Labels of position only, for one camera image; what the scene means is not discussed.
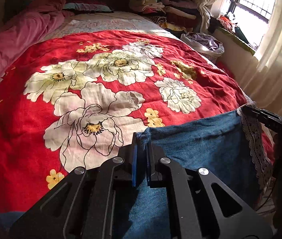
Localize blue denim pants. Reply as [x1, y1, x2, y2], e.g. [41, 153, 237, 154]
[0, 109, 271, 238]

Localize clutter on window sill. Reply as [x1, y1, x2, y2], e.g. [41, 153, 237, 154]
[208, 14, 256, 55]

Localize pink quilt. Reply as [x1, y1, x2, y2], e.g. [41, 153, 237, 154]
[0, 0, 71, 77]

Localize patterned pillow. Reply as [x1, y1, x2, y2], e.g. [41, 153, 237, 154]
[63, 2, 114, 14]

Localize red floral bedspread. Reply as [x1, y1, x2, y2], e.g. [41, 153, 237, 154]
[0, 11, 275, 216]

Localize cream curtain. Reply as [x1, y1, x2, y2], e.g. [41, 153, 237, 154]
[195, 0, 282, 115]

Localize window frame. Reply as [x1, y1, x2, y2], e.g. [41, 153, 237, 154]
[224, 0, 279, 24]

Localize pile of folded clothes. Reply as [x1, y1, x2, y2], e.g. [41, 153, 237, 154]
[129, 0, 202, 36]

